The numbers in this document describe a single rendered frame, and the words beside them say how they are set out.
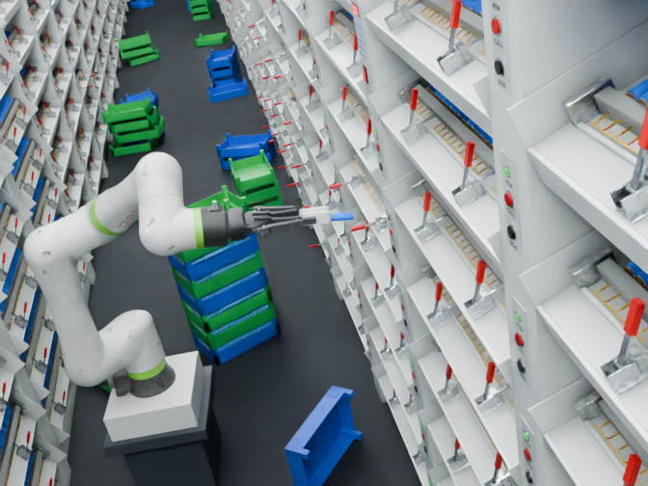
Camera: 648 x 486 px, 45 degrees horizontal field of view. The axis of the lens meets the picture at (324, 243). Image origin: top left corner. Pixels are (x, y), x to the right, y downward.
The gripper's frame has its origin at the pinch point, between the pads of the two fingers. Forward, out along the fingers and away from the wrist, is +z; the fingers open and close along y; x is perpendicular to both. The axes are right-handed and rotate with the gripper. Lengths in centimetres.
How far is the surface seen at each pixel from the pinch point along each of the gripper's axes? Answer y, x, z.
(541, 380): -92, -19, 11
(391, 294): 4.3, 26.6, 19.9
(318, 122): 88, 8, 17
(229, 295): 99, 78, -17
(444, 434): -28, 47, 24
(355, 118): 29.1, -12.9, 16.5
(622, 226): -111, -50, 6
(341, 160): 48, 6, 17
